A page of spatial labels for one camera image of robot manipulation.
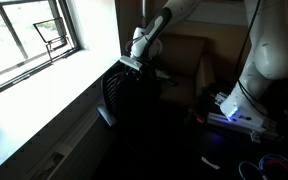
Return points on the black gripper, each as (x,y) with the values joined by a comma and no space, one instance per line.
(133,74)

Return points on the dark grey backpack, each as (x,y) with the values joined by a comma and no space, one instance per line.
(138,94)

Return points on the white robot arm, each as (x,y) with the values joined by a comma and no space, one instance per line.
(267,60)

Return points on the black slatted office chair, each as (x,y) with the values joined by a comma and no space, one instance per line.
(131,119)

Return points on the tan leather couch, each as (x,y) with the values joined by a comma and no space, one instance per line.
(195,55)

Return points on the white radiator heater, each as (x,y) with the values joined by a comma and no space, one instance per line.
(78,152)

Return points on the black robot cart table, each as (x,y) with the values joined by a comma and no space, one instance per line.
(236,154)

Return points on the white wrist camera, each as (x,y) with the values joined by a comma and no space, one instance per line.
(130,62)

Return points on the window frame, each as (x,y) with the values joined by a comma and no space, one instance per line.
(33,35)

